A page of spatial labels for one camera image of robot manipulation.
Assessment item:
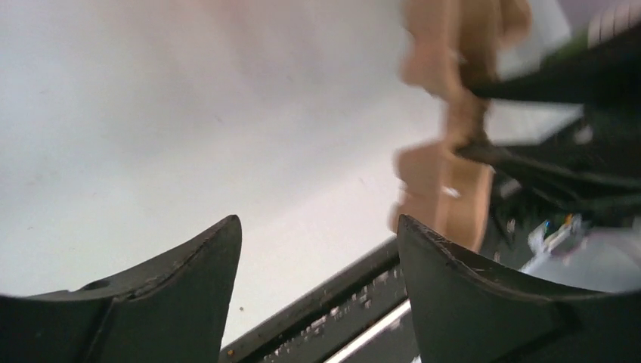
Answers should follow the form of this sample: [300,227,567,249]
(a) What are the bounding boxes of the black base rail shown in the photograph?
[219,239,420,363]

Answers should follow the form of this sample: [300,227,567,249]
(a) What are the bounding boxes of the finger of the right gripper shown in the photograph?
[456,144,640,211]
[470,29,640,104]

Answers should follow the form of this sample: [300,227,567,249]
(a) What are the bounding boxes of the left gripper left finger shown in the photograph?
[1,215,242,362]

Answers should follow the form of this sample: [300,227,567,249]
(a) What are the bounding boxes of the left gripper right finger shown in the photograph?
[397,216,640,363]

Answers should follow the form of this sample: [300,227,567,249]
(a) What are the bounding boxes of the stack of paper cups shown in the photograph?
[587,0,640,48]

